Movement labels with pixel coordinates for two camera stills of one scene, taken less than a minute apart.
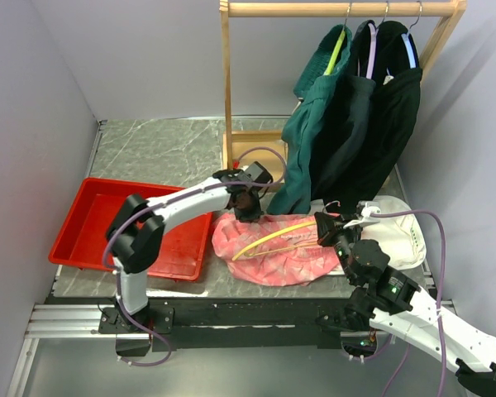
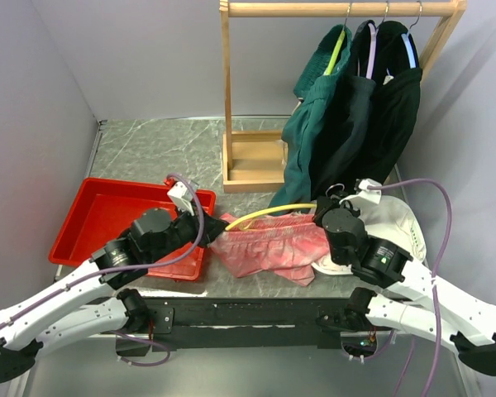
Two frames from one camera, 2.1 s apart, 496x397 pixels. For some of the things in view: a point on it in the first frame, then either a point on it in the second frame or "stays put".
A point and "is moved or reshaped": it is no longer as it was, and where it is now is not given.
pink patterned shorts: x=294 y=260 is moved or reshaped
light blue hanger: x=410 y=50 stays put
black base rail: x=178 y=323 stays put
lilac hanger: x=373 y=44 stays put
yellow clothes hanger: x=248 y=251 → x=270 y=209
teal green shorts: x=294 y=195 stays put
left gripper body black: x=251 y=210 → x=185 y=228
